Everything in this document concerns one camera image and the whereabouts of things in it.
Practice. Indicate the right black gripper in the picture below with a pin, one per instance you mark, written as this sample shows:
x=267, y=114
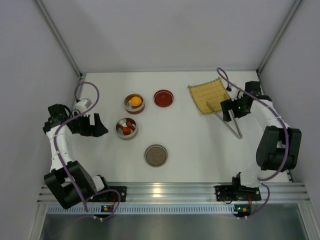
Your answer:
x=230, y=107

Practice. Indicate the slotted grey cable duct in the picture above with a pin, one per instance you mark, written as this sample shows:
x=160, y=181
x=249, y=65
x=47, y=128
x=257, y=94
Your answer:
x=151, y=209

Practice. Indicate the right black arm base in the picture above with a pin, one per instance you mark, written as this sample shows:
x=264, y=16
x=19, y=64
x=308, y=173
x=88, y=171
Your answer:
x=235, y=192

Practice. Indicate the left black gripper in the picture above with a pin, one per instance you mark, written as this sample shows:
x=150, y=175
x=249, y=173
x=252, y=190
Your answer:
x=88, y=125

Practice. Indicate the metal tongs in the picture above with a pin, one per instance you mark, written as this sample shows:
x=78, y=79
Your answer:
x=232, y=125

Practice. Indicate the red-based steel container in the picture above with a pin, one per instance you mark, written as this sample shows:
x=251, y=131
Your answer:
x=128, y=106

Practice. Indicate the aluminium front rail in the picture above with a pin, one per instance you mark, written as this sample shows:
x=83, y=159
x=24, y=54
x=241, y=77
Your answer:
x=205, y=192

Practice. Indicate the red chicken drumstick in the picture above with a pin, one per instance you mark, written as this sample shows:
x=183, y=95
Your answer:
x=130, y=125

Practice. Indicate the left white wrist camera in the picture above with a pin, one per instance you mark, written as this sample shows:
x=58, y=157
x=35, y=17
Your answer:
x=83, y=105

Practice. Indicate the orange chicken drumstick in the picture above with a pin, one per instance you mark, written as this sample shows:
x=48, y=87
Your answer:
x=125, y=130

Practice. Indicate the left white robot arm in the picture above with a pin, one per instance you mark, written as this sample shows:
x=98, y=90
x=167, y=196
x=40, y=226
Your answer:
x=67, y=179

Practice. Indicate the orange yellow food ball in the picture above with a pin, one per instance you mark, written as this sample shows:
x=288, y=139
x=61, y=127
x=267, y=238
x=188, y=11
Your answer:
x=136, y=101

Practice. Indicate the beige-based steel container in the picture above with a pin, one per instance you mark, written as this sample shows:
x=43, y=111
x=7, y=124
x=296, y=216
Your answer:
x=123, y=121

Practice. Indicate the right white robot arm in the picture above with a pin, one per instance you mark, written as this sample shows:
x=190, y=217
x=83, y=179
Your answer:
x=278, y=149

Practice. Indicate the beige round lid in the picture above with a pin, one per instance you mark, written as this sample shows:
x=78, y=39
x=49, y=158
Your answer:
x=156, y=155

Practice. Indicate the bamboo mat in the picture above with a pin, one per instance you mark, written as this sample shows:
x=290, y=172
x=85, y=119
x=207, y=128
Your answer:
x=208, y=96

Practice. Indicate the red round lid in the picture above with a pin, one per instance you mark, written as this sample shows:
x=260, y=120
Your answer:
x=163, y=98

